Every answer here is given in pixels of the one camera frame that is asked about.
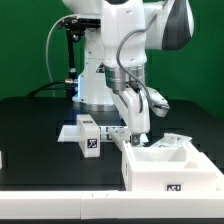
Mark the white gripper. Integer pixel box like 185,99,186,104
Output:
114,89,150,146

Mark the short white door panel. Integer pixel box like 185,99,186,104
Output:
152,133,192,148

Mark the white cabinet body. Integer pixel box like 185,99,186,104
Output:
122,142,216,192

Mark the long white door panel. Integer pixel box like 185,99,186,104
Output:
108,127,131,149

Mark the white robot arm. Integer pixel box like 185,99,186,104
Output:
62,0,194,145

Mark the white cabinet top block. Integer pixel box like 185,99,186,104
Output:
77,114,100,158

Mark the white marker base sheet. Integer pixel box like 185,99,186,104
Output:
57,125,148,145

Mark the white right fence bar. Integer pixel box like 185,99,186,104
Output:
200,153,224,192

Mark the white fence bar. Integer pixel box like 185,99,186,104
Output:
200,153,224,192
0,191,224,220

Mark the white front fence bar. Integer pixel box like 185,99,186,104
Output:
0,191,224,220

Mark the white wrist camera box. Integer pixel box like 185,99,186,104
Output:
147,87,170,117

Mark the grey camera cable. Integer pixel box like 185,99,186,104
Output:
45,13,78,84

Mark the grey robot arm cable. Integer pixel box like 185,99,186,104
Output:
115,13,159,113

